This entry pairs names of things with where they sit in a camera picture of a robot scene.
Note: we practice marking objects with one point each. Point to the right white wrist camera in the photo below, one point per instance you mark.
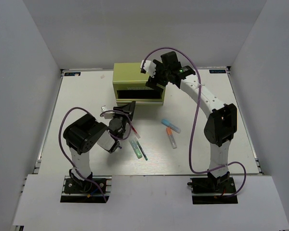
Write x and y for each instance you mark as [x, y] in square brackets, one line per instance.
[148, 67]

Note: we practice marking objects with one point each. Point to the green gel pen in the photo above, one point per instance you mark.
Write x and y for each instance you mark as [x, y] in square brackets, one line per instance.
[140, 148]

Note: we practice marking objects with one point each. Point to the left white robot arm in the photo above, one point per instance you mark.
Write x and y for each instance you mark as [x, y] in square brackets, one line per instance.
[84, 133]

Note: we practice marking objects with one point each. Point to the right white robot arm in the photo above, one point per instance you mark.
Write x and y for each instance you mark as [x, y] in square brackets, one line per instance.
[221, 122]

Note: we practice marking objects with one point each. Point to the blue highlighter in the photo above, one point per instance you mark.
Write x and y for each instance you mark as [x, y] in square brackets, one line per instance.
[170, 125]

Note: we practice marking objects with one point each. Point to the red gel pen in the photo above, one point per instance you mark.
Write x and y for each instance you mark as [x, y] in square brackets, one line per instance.
[135, 132]

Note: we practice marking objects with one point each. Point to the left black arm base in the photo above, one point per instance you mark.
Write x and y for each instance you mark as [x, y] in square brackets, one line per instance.
[90, 194]

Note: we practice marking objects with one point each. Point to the green chest drawer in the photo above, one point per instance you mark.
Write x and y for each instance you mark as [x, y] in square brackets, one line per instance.
[141, 97]

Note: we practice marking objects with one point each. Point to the left blue corner label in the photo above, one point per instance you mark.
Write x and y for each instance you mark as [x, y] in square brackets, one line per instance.
[72, 74]

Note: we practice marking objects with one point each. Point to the green highlighter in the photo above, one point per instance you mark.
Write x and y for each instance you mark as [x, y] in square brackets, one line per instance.
[135, 148]

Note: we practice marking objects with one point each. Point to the green metal tool chest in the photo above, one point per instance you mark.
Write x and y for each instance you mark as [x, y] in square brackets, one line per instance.
[128, 76]

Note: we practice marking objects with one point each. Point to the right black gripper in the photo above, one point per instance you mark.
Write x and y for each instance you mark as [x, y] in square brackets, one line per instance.
[152, 82]

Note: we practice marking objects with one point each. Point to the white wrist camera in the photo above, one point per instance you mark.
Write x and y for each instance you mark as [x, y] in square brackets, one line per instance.
[148, 67]
[106, 113]

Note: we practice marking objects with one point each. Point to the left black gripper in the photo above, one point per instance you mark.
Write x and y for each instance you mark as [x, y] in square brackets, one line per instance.
[128, 108]

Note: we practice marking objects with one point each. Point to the orange highlighter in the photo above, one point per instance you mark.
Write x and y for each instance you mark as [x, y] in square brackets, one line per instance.
[171, 137]

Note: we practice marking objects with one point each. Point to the right blue corner label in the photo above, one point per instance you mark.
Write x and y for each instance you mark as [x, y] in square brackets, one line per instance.
[217, 71]

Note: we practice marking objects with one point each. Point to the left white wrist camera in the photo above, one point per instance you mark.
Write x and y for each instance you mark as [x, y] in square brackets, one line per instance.
[106, 113]

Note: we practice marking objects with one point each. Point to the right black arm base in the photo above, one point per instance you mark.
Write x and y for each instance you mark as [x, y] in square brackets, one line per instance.
[203, 192]

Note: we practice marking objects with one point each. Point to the blue corner label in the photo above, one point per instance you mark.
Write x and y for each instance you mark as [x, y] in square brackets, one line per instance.
[217, 71]
[72, 74]

